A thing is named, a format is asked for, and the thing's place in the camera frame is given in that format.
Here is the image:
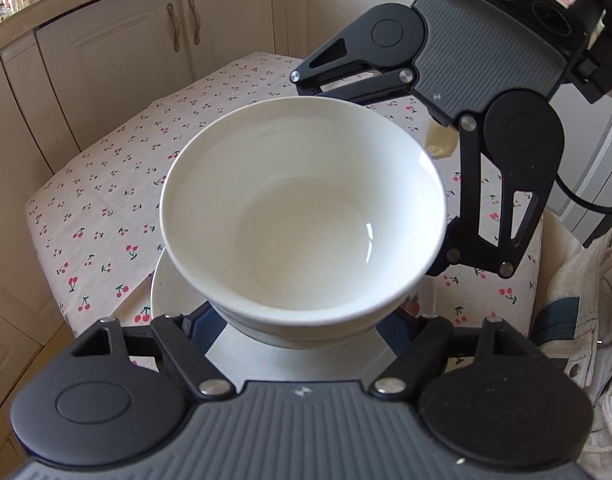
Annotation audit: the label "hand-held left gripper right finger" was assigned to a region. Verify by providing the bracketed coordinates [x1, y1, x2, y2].
[371, 312, 535, 397]

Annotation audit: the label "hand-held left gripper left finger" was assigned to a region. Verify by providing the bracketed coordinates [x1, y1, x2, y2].
[50, 302, 236, 401]

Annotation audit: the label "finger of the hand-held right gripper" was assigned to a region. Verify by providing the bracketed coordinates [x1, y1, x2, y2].
[290, 25, 417, 107]
[425, 114, 543, 279]

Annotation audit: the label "white plate with fruit print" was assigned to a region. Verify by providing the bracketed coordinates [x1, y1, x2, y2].
[150, 252, 439, 382]

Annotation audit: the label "person's right hand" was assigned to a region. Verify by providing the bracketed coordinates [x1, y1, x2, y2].
[424, 125, 458, 160]

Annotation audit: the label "white cloth bundle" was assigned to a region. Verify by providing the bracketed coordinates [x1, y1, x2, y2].
[530, 209, 612, 480]

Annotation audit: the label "cherry print tablecloth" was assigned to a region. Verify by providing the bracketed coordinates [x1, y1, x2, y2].
[24, 52, 545, 362]

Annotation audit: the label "white kitchen cabinets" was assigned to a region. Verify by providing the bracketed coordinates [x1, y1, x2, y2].
[0, 0, 612, 443]

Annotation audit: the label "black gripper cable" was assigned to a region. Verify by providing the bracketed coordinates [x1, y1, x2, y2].
[553, 174, 612, 217]

